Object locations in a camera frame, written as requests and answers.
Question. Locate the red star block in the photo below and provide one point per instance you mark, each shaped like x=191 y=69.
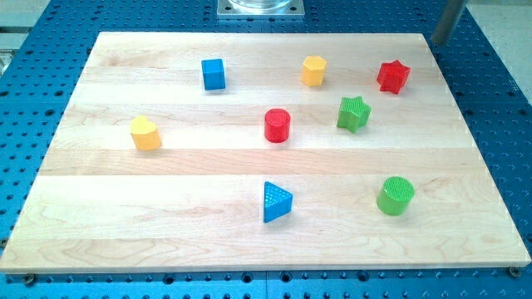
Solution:
x=392 y=76

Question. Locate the yellow hexagon block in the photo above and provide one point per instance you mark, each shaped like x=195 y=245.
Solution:
x=313 y=71

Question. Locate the wooden board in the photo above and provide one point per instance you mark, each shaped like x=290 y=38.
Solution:
x=98 y=204

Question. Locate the left board clamp screw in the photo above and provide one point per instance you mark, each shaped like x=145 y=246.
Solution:
x=28 y=279

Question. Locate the yellow heart block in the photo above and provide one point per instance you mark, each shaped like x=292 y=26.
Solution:
x=145 y=133

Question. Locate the board clamp screw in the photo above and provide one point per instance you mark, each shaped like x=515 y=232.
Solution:
x=514 y=272
x=28 y=279

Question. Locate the right board clamp screw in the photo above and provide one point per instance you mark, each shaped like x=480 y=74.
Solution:
x=514 y=272

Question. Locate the red cylinder block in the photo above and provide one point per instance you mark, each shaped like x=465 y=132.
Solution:
x=277 y=125

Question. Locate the blue triangle block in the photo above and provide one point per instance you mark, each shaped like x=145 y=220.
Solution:
x=277 y=202

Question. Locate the blue cube block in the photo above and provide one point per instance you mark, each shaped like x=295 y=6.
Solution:
x=213 y=74

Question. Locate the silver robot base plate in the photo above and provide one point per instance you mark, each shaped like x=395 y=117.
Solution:
x=260 y=8

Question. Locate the grey metal pusher rod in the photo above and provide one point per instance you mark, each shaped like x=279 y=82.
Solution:
x=448 y=21

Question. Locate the green star block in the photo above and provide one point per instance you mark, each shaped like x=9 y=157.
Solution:
x=353 y=113

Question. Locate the green cylinder block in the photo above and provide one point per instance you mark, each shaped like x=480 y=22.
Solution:
x=395 y=195

